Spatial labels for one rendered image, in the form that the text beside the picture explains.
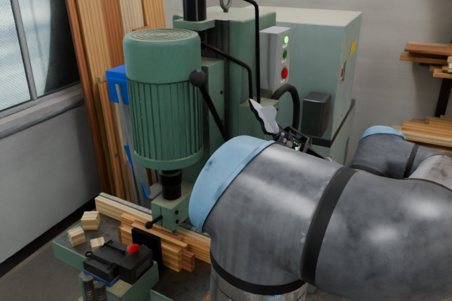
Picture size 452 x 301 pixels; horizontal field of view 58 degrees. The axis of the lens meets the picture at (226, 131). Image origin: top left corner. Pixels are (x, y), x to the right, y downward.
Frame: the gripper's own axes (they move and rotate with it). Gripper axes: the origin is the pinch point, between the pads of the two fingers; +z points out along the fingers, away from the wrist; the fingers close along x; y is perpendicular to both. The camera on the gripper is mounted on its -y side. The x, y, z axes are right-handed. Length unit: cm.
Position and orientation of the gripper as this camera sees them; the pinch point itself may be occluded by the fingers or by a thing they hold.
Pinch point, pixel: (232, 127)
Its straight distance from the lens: 84.5
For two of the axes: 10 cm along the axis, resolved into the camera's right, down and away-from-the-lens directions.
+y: 3.5, -3.1, -8.9
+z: -8.4, -5.3, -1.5
